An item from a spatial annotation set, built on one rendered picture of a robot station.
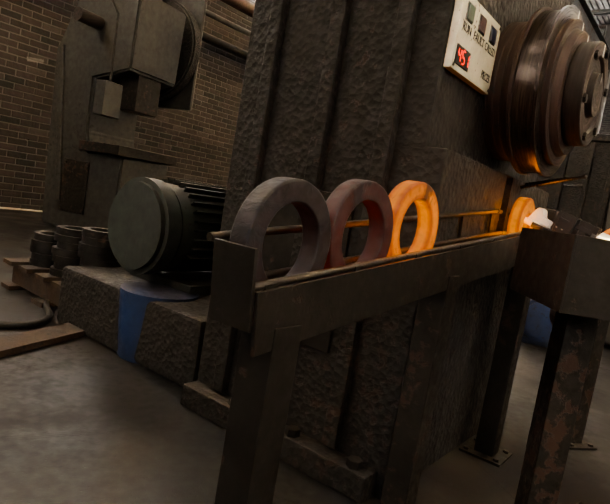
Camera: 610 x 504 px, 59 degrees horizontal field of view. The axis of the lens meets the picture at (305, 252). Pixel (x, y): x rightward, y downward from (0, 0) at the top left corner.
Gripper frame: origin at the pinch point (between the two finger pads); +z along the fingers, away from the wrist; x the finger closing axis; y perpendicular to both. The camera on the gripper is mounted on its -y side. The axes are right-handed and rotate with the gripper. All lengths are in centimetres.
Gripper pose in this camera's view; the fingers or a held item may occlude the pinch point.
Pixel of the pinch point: (522, 219)
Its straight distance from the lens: 174.4
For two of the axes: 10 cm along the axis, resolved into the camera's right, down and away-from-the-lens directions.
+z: -6.9, -4.9, 5.4
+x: -6.1, -0.2, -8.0
